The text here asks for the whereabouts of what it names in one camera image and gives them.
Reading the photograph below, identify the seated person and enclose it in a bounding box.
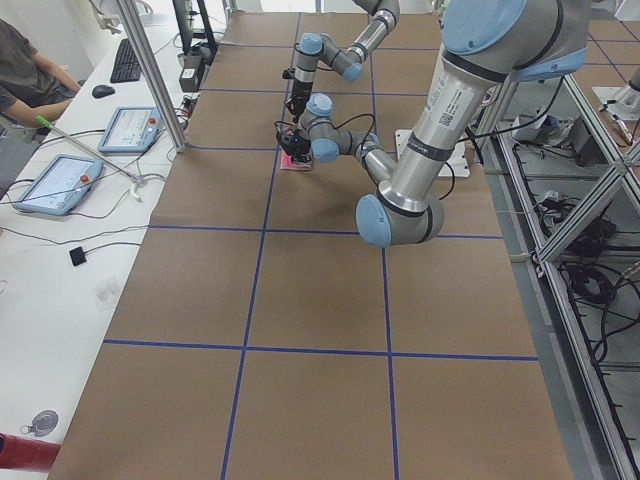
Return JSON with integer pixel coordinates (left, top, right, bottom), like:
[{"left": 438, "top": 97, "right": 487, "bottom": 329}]
[{"left": 1, "top": 20, "right": 81, "bottom": 129}]

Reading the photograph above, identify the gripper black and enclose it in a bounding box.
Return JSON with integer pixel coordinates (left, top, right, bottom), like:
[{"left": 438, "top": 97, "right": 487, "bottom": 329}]
[
  {"left": 285, "top": 79, "right": 313, "bottom": 120},
  {"left": 277, "top": 130, "right": 312, "bottom": 167}
]

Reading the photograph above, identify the round metal disc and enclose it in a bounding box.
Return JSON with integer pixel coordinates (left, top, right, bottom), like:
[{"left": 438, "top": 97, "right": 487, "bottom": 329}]
[{"left": 20, "top": 409, "right": 59, "bottom": 437}]

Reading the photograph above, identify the near teach pendant tablet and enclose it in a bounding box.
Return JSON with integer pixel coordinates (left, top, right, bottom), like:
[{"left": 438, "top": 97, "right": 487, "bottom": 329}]
[{"left": 14, "top": 154, "right": 104, "bottom": 216}]

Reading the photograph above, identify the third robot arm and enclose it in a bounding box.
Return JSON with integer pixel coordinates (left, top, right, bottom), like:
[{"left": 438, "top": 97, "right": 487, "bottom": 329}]
[{"left": 592, "top": 70, "right": 640, "bottom": 121}]

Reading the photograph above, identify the red cylinder object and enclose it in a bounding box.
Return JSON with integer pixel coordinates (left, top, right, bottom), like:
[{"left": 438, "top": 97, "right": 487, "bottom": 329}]
[{"left": 0, "top": 433, "right": 61, "bottom": 473}]

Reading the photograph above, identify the aluminium frame rack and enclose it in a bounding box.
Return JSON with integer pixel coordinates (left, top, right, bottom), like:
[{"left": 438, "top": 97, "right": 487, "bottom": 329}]
[{"left": 472, "top": 65, "right": 639, "bottom": 479}]

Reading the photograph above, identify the far teach pendant tablet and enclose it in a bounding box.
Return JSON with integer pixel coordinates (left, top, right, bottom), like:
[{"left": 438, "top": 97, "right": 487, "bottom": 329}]
[{"left": 98, "top": 106, "right": 163, "bottom": 155}]

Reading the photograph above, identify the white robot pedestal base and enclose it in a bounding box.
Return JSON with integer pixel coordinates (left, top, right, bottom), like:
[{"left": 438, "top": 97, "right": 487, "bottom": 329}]
[{"left": 394, "top": 129, "right": 470, "bottom": 178}]

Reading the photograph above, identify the black keyboard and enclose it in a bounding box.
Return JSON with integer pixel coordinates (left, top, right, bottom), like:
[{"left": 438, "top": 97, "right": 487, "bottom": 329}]
[{"left": 110, "top": 38, "right": 141, "bottom": 84}]

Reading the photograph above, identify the black monitor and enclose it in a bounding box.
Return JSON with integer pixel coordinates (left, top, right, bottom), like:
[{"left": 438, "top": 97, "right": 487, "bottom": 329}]
[{"left": 172, "top": 0, "right": 218, "bottom": 62}]

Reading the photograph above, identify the black box with label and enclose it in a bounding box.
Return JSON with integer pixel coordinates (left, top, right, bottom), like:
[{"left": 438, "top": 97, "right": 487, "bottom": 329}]
[{"left": 179, "top": 54, "right": 205, "bottom": 93}]

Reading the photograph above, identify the aluminium frame post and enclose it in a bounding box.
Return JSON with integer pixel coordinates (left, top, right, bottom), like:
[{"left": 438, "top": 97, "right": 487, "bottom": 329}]
[{"left": 115, "top": 0, "right": 187, "bottom": 153}]

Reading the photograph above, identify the small black square pad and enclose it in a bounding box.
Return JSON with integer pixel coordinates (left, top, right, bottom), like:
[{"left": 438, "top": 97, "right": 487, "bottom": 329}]
[{"left": 69, "top": 246, "right": 87, "bottom": 267}]

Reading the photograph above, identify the pink and grey towel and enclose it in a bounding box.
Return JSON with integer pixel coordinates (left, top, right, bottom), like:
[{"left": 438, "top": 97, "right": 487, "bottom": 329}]
[{"left": 279, "top": 152, "right": 313, "bottom": 172}]

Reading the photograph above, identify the metal rod with green tip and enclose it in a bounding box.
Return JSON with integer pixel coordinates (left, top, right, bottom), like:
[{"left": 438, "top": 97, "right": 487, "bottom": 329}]
[{"left": 35, "top": 115, "right": 142, "bottom": 184}]

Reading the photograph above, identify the black orange electronics board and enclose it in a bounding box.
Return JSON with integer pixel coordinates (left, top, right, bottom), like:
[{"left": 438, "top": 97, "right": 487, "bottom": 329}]
[{"left": 178, "top": 96, "right": 198, "bottom": 117}]

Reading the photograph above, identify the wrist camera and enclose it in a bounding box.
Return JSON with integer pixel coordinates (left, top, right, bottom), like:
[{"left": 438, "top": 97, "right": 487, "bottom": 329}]
[{"left": 282, "top": 68, "right": 295, "bottom": 80}]

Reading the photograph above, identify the teach pendant tablet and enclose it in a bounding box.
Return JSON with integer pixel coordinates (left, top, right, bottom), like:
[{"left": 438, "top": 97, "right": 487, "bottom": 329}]
[
  {"left": 14, "top": 154, "right": 104, "bottom": 216},
  {"left": 98, "top": 106, "right": 163, "bottom": 155}
]

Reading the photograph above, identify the black computer mouse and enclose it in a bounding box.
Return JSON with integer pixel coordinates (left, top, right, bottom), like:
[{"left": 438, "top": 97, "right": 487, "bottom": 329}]
[{"left": 92, "top": 84, "right": 115, "bottom": 99}]

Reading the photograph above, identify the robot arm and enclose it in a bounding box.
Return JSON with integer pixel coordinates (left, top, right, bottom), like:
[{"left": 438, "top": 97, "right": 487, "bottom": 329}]
[
  {"left": 277, "top": 0, "right": 590, "bottom": 247},
  {"left": 282, "top": 0, "right": 400, "bottom": 122}
]

